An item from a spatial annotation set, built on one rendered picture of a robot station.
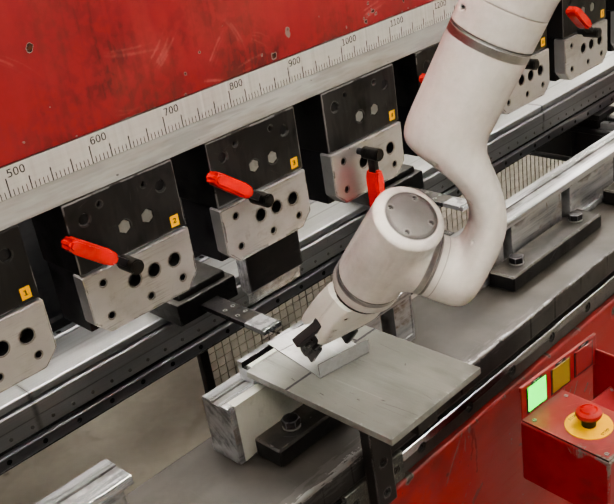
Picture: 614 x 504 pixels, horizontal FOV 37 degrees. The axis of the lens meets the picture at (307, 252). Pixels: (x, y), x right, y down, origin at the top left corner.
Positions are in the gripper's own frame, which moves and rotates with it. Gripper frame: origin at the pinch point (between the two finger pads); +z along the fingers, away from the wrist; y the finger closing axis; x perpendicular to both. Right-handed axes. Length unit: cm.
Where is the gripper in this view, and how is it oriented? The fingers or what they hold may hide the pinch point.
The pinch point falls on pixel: (328, 338)
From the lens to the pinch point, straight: 125.2
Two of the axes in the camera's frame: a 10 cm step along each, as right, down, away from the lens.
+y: -8.0, 3.6, -4.8
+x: 5.4, 7.9, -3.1
